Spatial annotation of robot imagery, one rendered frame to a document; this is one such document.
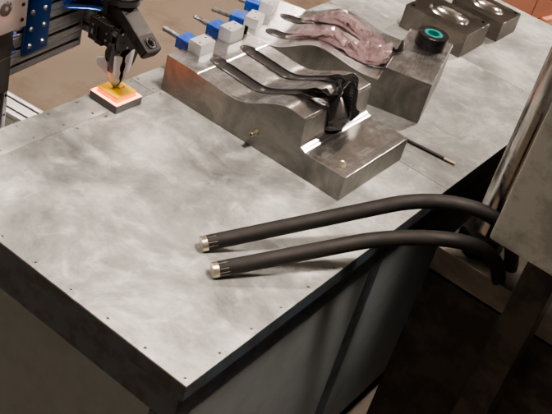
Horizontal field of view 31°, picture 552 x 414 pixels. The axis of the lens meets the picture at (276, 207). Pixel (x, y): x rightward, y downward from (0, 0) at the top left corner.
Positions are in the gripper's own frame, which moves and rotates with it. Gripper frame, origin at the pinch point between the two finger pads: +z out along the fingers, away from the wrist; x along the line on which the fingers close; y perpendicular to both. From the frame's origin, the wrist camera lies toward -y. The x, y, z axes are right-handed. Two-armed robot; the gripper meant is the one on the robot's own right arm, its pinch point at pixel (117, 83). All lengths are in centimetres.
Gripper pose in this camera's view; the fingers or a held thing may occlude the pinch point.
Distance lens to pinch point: 217.0
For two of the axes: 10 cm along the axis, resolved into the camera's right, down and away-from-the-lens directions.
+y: -7.8, -5.1, 3.8
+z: -2.3, 7.8, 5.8
